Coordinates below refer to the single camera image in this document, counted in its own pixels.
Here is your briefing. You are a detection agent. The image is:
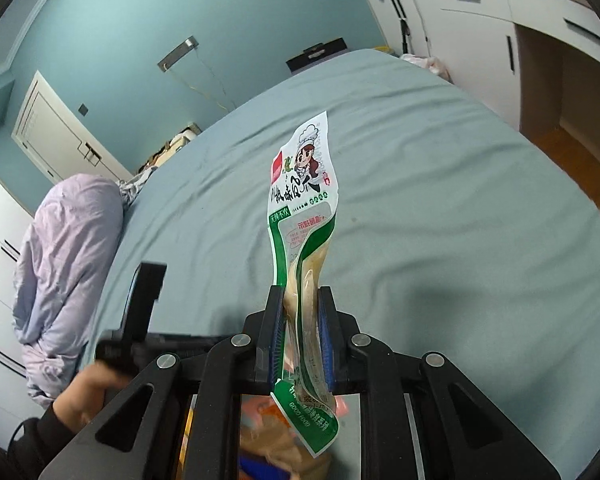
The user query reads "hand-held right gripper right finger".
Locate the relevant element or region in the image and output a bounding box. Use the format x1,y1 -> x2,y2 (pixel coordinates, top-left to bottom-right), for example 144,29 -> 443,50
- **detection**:
316,286 -> 561,480

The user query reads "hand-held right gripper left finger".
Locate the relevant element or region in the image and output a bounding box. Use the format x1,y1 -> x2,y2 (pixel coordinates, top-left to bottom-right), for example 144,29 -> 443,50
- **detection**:
40,285 -> 287,480

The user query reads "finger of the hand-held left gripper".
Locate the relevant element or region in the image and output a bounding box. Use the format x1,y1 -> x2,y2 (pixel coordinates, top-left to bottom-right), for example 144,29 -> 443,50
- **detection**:
147,331 -> 235,362

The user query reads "brown cardboard box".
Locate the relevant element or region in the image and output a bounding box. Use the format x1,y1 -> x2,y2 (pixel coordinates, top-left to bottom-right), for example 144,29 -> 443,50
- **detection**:
179,394 -> 342,480

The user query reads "green and white snack packet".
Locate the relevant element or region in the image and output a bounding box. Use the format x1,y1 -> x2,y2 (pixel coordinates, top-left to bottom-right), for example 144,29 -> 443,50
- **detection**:
267,110 -> 343,459

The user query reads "blue snack packet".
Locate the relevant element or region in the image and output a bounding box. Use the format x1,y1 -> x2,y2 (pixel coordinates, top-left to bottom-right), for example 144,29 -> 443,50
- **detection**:
239,454 -> 293,480

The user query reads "person's left hand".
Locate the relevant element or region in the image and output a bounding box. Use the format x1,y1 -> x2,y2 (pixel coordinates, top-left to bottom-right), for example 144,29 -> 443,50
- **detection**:
51,359 -> 132,431

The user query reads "lilac rolled duvet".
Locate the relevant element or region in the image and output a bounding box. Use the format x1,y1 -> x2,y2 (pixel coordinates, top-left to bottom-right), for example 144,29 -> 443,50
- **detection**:
12,174 -> 127,402

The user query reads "patterned cloth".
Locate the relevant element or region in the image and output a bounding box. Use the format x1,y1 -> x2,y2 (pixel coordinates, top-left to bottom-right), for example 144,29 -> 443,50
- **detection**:
117,164 -> 157,207

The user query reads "white wardrobe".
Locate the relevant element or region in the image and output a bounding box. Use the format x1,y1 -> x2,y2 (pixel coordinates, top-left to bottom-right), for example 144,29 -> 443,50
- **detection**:
0,154 -> 57,453

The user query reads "cardboard box with clutter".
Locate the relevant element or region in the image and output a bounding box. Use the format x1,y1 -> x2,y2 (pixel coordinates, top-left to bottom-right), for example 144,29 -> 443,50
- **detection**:
139,121 -> 204,172

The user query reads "bed with teal sheet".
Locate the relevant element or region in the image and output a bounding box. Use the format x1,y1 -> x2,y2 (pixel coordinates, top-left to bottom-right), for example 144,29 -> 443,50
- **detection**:
79,48 -> 600,480

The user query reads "person's dark garment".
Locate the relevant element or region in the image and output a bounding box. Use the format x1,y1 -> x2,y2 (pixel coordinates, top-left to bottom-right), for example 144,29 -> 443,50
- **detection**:
5,400 -> 98,480

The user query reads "white door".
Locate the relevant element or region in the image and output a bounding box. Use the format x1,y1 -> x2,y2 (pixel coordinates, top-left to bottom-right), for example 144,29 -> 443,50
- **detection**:
12,70 -> 134,184

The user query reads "pale plastic bag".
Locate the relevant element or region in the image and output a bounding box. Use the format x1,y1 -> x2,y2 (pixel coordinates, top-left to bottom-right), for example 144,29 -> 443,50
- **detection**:
399,53 -> 454,84

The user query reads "white cabinet with drawers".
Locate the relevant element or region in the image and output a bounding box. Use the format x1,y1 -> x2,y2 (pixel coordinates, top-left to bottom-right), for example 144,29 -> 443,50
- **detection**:
361,0 -> 600,137

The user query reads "yellow cable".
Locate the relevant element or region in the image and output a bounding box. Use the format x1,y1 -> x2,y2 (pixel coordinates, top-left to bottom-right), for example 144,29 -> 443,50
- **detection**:
186,62 -> 237,112

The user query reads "grey wall power strip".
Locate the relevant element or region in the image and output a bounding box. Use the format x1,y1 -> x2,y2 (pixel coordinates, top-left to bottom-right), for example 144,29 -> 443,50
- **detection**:
157,35 -> 200,72

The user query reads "black hanging strap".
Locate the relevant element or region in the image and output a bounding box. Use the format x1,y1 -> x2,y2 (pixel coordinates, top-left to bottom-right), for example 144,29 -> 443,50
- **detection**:
398,16 -> 414,57

